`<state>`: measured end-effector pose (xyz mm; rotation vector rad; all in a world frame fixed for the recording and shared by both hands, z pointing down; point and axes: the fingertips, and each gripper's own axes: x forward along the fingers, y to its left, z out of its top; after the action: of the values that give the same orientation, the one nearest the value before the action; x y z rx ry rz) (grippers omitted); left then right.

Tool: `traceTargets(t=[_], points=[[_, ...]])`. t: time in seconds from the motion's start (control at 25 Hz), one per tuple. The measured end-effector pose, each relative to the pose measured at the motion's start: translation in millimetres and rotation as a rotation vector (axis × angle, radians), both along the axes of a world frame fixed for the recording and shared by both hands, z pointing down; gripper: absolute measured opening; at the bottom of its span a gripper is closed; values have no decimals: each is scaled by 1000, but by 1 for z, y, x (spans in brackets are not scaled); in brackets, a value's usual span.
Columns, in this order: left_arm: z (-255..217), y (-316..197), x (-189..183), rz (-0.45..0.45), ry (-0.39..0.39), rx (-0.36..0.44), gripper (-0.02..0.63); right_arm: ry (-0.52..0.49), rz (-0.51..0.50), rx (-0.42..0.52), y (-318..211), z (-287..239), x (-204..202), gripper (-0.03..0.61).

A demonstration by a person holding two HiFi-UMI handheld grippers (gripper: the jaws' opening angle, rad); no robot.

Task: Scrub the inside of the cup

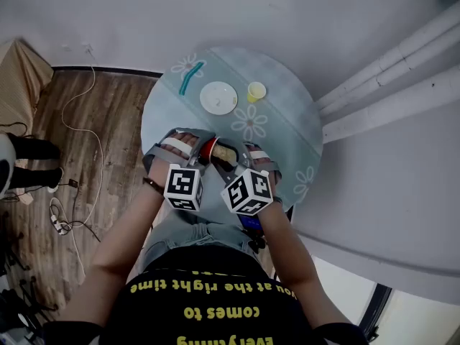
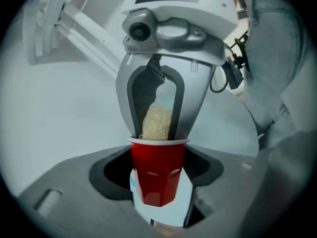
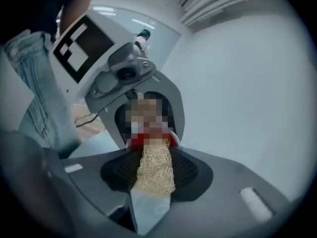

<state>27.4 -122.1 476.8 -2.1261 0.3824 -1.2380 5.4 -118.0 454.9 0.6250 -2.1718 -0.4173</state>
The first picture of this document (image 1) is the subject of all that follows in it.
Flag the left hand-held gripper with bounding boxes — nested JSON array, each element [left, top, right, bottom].
[[142, 127, 216, 212]]

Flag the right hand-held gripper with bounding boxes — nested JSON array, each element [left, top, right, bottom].
[[210, 140, 283, 216]]

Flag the red plastic cup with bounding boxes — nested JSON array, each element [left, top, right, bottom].
[[199, 137, 220, 165]]

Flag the tan bread piece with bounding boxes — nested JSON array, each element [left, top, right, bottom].
[[211, 144, 238, 161]]

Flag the yellow paper cup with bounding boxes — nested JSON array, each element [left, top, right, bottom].
[[247, 81, 267, 104]]

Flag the person's left forearm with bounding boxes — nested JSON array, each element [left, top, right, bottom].
[[91, 185, 166, 283]]

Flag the person's right forearm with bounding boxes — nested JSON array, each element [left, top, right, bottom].
[[257, 198, 324, 290]]

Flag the person's right hand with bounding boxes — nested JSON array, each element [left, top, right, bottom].
[[249, 147, 280, 199]]

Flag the person's left hand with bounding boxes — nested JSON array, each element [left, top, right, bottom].
[[147, 130, 198, 188]]

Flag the white round plate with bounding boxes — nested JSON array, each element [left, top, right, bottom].
[[199, 80, 239, 116]]

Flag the teal curved brush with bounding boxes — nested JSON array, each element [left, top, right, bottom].
[[178, 61, 206, 96]]

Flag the black device with blue screen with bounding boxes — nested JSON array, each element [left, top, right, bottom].
[[239, 213, 267, 254]]

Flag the round table with light-blue cloth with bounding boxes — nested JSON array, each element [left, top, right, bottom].
[[139, 47, 323, 217]]

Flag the person's grey jeans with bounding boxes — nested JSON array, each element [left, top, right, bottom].
[[138, 210, 259, 272]]

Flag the white power strip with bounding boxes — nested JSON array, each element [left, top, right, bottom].
[[50, 213, 71, 235]]

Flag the person's black printed shirt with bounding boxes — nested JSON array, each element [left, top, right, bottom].
[[42, 246, 369, 345]]

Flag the beige cloth-covered furniture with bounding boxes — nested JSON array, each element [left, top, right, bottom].
[[0, 40, 55, 138]]

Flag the black tripod stand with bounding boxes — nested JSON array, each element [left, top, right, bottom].
[[0, 249, 58, 345]]

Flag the dark left wrist bracelet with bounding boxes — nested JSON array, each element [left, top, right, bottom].
[[142, 177, 166, 196]]

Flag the white floor cable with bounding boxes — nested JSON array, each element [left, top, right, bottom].
[[49, 47, 104, 283]]

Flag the black floor cables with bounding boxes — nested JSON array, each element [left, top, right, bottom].
[[0, 120, 102, 244]]

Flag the thick white wall pipe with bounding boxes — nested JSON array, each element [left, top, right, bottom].
[[322, 65, 460, 144]]

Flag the thin white wall pipe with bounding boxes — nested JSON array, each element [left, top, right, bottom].
[[316, 0, 460, 109], [318, 23, 460, 118]]

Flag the black window frame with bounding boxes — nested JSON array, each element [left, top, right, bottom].
[[359, 282, 393, 343]]

